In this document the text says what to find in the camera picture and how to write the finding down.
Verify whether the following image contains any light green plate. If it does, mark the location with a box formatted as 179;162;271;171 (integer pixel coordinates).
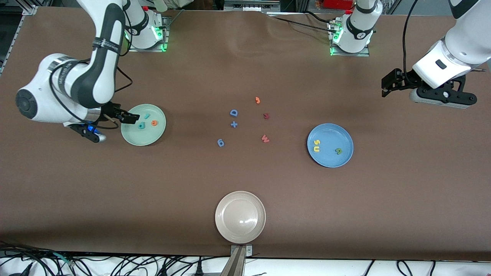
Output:
121;104;166;146

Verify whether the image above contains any blue plate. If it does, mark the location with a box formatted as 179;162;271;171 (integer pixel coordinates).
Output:
307;123;354;168

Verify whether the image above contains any red box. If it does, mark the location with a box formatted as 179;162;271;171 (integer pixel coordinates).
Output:
323;0;354;10

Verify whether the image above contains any beige plate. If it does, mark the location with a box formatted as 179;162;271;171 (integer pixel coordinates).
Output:
215;191;266;244

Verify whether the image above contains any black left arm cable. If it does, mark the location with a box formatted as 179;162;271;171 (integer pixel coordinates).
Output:
402;0;419;87

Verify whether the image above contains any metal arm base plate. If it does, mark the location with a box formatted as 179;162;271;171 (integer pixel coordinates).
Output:
329;21;370;57
129;16;171;53

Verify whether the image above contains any black cable on mat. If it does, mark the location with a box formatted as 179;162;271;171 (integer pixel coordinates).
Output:
305;10;334;24
275;16;338;34

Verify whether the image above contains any aluminium table edge rail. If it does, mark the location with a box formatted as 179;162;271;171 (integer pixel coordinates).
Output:
0;15;21;75

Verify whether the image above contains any aluminium frame profile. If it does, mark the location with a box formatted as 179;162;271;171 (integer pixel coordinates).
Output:
22;0;39;16

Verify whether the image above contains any teal tipped cable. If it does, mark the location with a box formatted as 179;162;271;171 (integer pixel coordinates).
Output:
52;251;75;268

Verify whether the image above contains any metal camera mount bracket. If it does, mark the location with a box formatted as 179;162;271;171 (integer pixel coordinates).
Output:
221;245;254;276

